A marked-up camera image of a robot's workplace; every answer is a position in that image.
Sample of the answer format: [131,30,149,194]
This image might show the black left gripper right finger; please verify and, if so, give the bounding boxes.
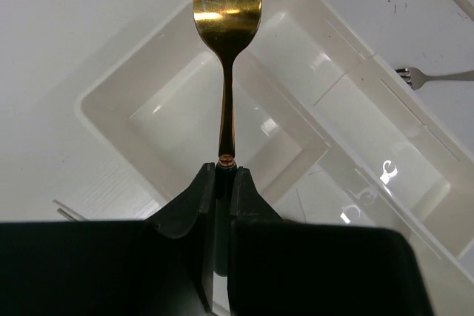
[229,167,285,315]

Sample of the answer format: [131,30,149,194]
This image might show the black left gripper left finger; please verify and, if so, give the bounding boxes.
[145,163,216,315]

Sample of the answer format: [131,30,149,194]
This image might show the large silver fork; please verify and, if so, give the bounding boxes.
[395,67,474,90]

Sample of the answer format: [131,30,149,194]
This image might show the white divided utensil tray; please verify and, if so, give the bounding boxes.
[79,0,378,226]

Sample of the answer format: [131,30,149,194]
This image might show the white narrow tray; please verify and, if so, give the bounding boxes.
[257,57,473,315]

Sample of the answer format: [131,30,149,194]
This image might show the silver chopstick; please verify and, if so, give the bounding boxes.
[52,199,87,222]
[56,208,78,222]

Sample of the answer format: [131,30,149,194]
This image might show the gold fork green handle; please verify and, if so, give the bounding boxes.
[193,0,262,277]

